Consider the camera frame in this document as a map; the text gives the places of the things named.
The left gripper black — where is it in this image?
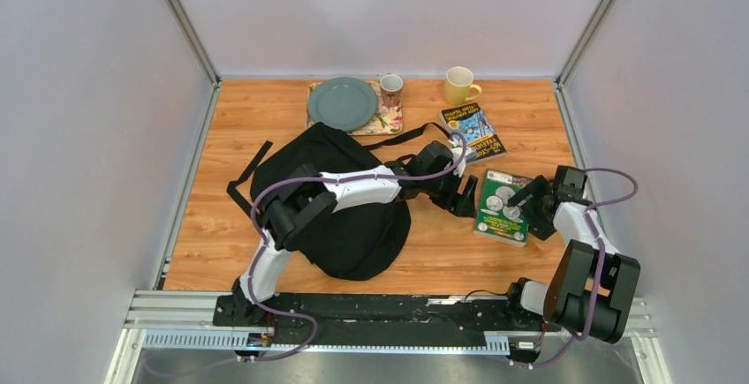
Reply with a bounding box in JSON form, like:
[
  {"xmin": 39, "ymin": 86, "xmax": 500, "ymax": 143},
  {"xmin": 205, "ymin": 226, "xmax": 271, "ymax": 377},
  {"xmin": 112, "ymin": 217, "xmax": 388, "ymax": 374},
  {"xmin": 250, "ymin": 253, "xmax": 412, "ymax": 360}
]
[{"xmin": 422, "ymin": 167, "xmax": 479, "ymax": 221}]

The green coin book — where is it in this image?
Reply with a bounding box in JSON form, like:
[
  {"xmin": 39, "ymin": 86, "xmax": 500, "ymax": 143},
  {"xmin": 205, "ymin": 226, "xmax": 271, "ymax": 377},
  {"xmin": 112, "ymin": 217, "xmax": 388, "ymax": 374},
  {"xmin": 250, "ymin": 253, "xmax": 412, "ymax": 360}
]
[{"xmin": 473, "ymin": 169, "xmax": 531, "ymax": 247}]

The treehouse paperback book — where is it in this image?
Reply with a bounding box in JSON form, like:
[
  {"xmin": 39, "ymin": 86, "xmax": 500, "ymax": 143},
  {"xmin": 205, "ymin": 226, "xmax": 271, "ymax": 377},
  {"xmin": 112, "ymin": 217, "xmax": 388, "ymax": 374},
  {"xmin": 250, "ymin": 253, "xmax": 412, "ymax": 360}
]
[{"xmin": 439, "ymin": 102, "xmax": 507, "ymax": 164}]

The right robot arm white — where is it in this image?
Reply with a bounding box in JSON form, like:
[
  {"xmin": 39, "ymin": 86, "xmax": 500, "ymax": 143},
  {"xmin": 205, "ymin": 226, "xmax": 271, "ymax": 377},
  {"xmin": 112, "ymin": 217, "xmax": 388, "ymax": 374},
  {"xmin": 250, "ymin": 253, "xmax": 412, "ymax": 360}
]
[{"xmin": 503, "ymin": 166, "xmax": 640, "ymax": 343}]

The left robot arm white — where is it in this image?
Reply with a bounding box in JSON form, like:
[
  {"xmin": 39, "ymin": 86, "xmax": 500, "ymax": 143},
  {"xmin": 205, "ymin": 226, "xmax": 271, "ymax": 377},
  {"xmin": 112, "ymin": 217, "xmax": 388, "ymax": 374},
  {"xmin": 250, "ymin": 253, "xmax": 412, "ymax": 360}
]
[{"xmin": 235, "ymin": 136, "xmax": 478, "ymax": 327}]

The floral placemat tray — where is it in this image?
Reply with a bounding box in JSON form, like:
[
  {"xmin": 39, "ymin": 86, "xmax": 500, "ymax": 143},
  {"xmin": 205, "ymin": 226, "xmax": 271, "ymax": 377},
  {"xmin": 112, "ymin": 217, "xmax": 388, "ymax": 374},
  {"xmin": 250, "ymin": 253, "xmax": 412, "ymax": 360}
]
[{"xmin": 305, "ymin": 79, "xmax": 403, "ymax": 136}]

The yellow ceramic mug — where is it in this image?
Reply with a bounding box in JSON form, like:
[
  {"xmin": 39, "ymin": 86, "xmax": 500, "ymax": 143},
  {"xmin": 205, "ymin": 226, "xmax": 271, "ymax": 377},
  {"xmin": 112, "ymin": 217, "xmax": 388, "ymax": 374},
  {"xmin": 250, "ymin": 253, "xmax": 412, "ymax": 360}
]
[{"xmin": 444, "ymin": 66, "xmax": 482, "ymax": 105}]

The small pink floral cup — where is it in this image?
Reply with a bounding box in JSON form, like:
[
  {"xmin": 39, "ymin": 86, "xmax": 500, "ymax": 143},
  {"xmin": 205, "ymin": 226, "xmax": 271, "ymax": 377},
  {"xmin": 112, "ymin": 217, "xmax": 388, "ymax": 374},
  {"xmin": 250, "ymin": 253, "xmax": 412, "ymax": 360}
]
[{"xmin": 379, "ymin": 73, "xmax": 404, "ymax": 108}]

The grey-green ceramic plate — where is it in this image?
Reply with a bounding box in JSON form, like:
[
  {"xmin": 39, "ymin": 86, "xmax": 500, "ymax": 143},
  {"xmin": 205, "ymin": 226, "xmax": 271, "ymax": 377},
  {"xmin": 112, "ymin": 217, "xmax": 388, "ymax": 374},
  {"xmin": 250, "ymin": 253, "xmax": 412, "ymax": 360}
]
[{"xmin": 306, "ymin": 77, "xmax": 378, "ymax": 132}]

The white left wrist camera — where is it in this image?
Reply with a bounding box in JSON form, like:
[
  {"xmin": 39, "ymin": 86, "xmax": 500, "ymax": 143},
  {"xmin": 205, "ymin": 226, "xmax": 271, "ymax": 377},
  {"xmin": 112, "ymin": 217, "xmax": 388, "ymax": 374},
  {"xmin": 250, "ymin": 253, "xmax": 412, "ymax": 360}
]
[{"xmin": 449, "ymin": 132, "xmax": 470, "ymax": 177}]

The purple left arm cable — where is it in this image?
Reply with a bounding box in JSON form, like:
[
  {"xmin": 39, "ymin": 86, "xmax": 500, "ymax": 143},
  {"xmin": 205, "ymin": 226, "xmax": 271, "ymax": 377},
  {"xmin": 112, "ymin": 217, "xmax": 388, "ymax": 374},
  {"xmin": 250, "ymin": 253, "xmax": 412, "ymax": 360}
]
[{"xmin": 246, "ymin": 131, "xmax": 469, "ymax": 365}]

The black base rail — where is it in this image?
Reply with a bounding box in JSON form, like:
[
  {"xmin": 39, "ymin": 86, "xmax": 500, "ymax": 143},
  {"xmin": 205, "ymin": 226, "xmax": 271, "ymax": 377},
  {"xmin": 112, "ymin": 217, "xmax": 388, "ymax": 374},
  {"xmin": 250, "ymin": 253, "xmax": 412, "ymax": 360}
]
[{"xmin": 212, "ymin": 291, "xmax": 545, "ymax": 348}]

